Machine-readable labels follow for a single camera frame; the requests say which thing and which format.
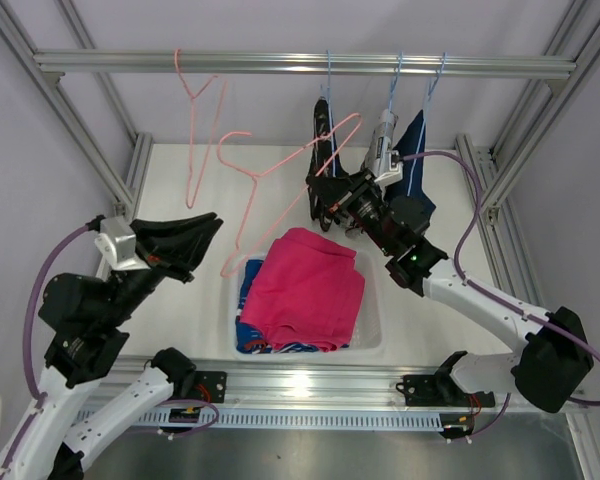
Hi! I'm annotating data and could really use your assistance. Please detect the navy blue trousers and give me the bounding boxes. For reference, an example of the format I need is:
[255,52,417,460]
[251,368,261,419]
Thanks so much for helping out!
[385,110,436,218]

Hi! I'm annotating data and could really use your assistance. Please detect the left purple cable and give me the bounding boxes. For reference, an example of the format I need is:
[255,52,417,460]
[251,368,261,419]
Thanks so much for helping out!
[0,222,221,471]

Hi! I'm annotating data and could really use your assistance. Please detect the white black print trousers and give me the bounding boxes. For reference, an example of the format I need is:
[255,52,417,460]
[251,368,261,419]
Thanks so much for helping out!
[361,109,397,174]

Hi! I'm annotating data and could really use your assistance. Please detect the pink hanger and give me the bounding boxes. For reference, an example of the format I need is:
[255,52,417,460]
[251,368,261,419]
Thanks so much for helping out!
[217,112,364,280]
[173,48,228,210]

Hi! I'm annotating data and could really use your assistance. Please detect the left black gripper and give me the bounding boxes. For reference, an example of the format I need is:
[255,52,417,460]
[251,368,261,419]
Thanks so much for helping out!
[102,209,225,325]

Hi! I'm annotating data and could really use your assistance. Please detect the blue hanger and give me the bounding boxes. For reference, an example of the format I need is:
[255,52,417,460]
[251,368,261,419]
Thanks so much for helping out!
[320,49,337,177]
[387,51,404,112]
[407,52,448,200]

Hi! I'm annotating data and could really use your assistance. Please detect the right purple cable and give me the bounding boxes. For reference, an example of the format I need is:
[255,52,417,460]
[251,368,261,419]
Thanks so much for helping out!
[399,149,600,426]

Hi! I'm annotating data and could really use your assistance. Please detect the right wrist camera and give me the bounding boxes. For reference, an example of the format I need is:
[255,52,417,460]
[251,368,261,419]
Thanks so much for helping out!
[373,150,403,187]

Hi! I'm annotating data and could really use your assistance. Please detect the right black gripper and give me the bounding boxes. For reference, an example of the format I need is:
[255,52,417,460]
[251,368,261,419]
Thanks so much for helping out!
[307,169,395,256]

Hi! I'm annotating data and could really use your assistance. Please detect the aluminium hanging rail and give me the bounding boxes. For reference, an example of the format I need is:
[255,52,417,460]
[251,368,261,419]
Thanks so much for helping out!
[33,49,576,80]

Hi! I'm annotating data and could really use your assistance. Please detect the aluminium frame struts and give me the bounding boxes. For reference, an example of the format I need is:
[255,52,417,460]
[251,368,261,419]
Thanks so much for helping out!
[0,1,154,219]
[455,1,600,305]

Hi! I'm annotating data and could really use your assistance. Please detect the purple cable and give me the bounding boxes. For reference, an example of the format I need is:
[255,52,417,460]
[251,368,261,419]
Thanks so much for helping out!
[399,149,600,426]
[0,222,221,471]

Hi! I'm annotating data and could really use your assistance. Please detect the right aluminium frame struts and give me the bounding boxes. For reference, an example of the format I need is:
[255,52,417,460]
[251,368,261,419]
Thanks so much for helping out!
[455,1,600,305]

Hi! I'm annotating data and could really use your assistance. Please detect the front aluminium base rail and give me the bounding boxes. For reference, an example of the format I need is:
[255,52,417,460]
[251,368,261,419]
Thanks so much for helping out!
[99,364,591,414]

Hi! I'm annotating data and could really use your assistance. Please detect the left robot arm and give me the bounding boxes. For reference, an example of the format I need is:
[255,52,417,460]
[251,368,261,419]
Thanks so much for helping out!
[0,213,227,479]

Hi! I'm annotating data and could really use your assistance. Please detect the pink trousers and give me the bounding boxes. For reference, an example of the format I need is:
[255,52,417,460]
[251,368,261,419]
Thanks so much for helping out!
[240,227,365,352]

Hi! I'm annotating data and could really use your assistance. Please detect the white slotted cable duct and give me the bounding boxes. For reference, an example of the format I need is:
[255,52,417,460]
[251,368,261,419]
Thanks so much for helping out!
[129,409,446,431]

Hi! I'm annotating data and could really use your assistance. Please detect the white plastic basket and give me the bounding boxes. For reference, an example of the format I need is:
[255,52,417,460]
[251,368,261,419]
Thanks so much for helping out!
[228,242,384,359]

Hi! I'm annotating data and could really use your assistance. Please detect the left aluminium frame struts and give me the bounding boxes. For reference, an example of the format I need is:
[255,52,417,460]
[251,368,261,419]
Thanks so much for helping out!
[0,1,154,219]

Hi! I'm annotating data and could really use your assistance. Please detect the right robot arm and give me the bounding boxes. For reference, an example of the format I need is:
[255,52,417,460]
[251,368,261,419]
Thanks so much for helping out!
[306,170,593,413]

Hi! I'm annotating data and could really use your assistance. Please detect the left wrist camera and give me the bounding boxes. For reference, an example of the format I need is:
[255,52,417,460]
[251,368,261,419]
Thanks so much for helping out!
[95,216,136,271]

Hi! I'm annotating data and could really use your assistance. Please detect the black white patterned trousers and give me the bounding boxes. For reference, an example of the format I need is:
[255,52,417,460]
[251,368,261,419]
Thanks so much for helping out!
[307,98,349,234]

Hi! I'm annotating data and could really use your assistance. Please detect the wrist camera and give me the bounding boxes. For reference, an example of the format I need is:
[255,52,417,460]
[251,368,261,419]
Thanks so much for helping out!
[373,150,403,187]
[95,216,136,271]

